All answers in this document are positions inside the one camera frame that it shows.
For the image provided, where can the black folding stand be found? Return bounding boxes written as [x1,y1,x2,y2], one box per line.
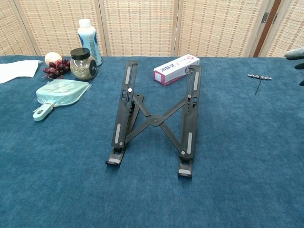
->
[105,60,202,178]

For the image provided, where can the mint green bagged dustpan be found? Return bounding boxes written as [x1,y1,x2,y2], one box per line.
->
[32,79,92,122]

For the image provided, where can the red grape bunch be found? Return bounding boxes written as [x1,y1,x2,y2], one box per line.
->
[42,58,71,79]

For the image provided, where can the metal corkscrew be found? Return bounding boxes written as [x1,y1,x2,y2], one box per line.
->
[247,73,273,95]

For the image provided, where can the peach-coloured egg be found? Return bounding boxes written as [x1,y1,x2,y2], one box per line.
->
[44,51,63,66]

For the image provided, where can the white toothpaste box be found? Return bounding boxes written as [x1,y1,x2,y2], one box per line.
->
[153,54,200,87]

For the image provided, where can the bamboo folding screen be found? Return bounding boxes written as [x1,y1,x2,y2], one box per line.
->
[0,0,304,57]

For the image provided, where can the glass jar black lid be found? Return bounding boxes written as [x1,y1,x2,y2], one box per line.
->
[69,47,98,81]

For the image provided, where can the white paper napkins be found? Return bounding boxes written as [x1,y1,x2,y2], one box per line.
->
[0,59,43,84]

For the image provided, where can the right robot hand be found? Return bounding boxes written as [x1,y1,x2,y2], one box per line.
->
[285,47,304,86]

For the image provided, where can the white bottle blue label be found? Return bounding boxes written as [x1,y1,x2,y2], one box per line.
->
[77,18,104,67]

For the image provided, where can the blue table cloth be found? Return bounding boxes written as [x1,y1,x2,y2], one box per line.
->
[0,55,304,228]

